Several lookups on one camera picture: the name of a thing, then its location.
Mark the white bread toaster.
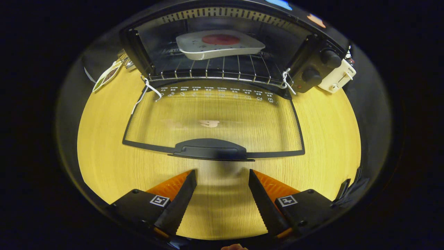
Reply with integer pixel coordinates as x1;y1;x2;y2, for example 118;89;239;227
317;58;357;93

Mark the white string loop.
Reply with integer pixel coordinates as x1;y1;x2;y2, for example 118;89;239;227
131;78;162;115
282;68;296;95

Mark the pink ham slice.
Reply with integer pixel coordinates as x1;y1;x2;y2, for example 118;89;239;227
202;34;240;45

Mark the white square plate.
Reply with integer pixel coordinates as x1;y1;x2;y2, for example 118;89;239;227
176;30;266;61

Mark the metal wire oven rack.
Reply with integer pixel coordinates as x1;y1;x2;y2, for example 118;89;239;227
147;52;288;87

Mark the black toaster oven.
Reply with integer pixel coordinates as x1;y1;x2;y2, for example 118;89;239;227
120;0;350;162

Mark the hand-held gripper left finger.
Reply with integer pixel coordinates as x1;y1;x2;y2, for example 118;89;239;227
109;169;197;240

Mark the white divided dish of beans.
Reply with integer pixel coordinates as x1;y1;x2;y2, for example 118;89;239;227
92;61;122;92

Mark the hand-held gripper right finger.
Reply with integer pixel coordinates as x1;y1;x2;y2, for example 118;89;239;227
248;169;342;240

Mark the black device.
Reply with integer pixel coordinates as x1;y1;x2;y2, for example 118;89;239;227
335;167;370;205

